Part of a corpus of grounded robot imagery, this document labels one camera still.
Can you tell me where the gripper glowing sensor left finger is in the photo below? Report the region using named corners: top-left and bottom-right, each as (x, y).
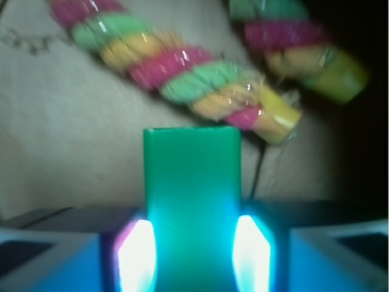
top-left (1, 207), bottom-right (156, 291)

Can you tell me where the multicolour twisted rope toy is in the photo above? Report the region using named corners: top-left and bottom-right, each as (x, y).
top-left (49, 1), bottom-right (369, 144)

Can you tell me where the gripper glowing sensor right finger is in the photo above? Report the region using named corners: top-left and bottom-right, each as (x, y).
top-left (233, 200), bottom-right (388, 291)

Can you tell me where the green rectangular block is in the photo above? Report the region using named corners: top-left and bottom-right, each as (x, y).
top-left (143, 127), bottom-right (241, 291)

